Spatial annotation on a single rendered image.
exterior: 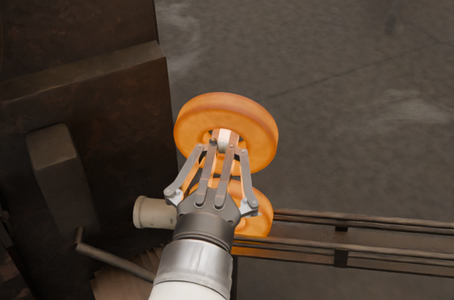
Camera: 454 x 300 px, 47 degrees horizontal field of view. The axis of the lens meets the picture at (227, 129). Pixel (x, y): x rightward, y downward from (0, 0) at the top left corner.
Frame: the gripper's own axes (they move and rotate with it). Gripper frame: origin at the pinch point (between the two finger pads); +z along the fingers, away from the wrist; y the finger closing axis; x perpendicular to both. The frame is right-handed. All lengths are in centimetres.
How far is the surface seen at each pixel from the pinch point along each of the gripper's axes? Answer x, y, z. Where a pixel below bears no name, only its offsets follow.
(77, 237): -30.3, -28.5, -5.5
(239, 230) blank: -23.5, 2.4, -3.0
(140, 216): -23.1, -15.7, -3.3
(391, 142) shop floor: -96, 48, 85
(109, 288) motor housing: -37.7, -21.7, -11.4
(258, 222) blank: -19.8, 5.7, -3.1
